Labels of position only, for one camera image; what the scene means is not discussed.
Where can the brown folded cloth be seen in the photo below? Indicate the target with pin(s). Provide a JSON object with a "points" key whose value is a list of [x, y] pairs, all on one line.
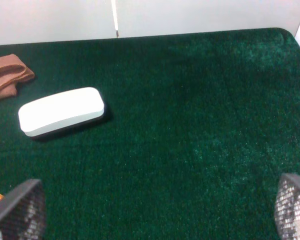
{"points": [[12, 72]]}

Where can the dark green carpet mat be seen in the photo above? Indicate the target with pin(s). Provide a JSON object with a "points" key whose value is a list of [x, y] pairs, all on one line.
{"points": [[197, 130]]}

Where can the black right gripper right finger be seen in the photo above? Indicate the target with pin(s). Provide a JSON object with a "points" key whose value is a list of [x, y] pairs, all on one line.
{"points": [[287, 207]]}

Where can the white glasses case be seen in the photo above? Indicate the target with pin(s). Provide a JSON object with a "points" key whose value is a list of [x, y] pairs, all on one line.
{"points": [[60, 110]]}

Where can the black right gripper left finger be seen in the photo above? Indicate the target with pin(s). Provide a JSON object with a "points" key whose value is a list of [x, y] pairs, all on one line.
{"points": [[23, 212]]}

